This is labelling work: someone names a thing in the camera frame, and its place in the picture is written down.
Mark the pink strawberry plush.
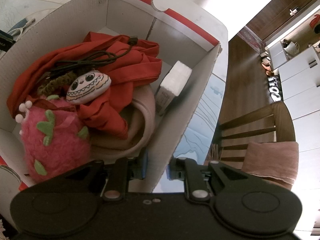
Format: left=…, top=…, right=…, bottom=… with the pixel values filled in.
left=15, top=95, right=91, bottom=183

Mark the pink knitted hat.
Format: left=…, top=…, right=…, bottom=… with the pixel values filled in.
left=91, top=85, right=155, bottom=163

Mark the cartoon face doll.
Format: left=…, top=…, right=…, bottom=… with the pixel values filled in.
left=37, top=70, right=112, bottom=105

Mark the black cable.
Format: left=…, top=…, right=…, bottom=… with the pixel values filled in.
left=51, top=36, right=139, bottom=72

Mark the red and white cardboard box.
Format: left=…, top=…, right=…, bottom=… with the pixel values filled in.
left=1, top=0, right=228, bottom=196

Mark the row of shoes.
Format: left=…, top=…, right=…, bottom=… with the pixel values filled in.
left=260, top=51, right=283, bottom=102

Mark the brown wooden door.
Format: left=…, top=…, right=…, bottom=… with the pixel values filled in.
left=246, top=0, right=316, bottom=41

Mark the wooden chair near cabinet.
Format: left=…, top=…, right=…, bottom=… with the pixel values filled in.
left=208, top=101, right=296, bottom=163

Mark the white wall cabinet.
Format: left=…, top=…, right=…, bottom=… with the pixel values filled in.
left=276, top=46, right=319, bottom=152

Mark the pink scarf on chair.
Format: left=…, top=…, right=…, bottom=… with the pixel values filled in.
left=207, top=141, right=299, bottom=190

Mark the red cloth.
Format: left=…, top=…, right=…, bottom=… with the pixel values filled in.
left=7, top=32, right=162, bottom=139

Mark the blue patterned table mat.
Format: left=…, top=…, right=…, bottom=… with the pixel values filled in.
left=173, top=74, right=225, bottom=164

